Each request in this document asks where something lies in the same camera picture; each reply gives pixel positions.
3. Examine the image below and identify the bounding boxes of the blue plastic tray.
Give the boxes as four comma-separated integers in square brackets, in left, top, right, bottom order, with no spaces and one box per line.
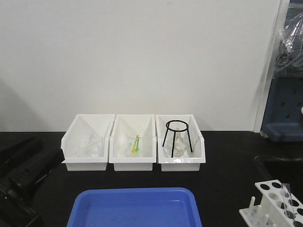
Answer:
[67,187,202,227]

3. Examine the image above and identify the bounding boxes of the white storage bin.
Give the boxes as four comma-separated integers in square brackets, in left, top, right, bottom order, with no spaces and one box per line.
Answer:
[109,114,157,171]
[155,114,206,172]
[61,114,116,171]

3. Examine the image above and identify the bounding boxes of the glassware in left bin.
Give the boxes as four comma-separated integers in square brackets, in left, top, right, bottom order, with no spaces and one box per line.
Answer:
[77,134,104,157]

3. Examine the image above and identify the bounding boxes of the clear glass test tube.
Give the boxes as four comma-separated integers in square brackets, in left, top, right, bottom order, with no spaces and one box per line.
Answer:
[281,183,295,220]

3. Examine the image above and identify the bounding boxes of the left white storage bin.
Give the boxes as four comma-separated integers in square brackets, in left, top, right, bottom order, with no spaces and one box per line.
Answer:
[61,114,116,171]

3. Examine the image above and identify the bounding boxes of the right white storage bin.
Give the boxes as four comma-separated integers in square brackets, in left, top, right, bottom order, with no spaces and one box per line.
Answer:
[155,114,206,172]

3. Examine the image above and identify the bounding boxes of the black lab sink basin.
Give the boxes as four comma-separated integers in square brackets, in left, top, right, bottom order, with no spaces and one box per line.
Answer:
[253,155,303,192]

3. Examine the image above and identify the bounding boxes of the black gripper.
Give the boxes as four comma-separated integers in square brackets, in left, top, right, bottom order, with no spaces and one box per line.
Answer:
[0,136,62,227]

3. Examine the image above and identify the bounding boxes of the glass flask in bin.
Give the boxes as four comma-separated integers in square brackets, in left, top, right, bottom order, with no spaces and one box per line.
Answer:
[164,131,187,158]

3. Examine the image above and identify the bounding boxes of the white test tube rack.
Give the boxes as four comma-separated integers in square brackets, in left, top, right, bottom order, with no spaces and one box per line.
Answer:
[239,180,303,227]

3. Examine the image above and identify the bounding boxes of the middle white storage bin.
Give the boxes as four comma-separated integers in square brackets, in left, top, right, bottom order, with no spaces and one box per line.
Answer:
[109,114,157,171]

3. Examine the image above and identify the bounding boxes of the clear plastic bag of tubes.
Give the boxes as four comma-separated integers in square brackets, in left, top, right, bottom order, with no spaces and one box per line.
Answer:
[273,13,303,78]

